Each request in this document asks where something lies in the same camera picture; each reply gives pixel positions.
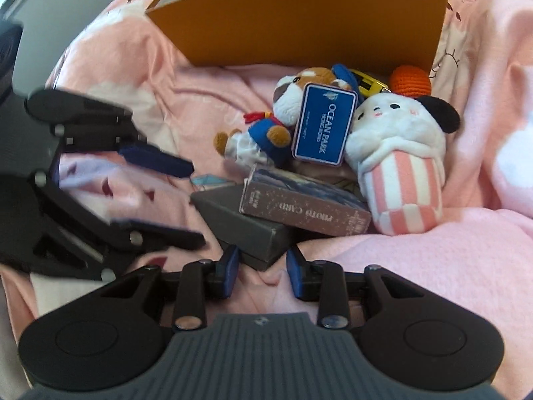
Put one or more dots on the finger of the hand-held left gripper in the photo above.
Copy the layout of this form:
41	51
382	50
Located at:
166	233
158	159

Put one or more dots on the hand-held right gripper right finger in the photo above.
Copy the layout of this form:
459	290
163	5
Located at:
295	275

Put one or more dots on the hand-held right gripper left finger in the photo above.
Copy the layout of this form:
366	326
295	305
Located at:
230	271

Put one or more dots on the dark grey box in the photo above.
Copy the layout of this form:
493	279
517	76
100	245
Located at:
233	221

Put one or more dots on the brown card box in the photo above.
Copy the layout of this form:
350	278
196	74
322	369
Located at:
300	208

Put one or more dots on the orange cardboard box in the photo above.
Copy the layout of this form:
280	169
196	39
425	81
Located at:
291	29

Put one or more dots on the pink printed blanket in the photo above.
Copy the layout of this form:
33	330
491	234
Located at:
416	258

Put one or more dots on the brown dog plush toy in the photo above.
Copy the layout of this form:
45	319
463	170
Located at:
287	91

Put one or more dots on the blue tag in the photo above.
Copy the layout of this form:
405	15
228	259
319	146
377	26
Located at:
324	125

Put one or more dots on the white striped plush toy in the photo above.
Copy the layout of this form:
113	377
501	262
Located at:
395	141

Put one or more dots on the orange crocheted ball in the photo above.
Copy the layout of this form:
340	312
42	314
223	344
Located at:
410	79

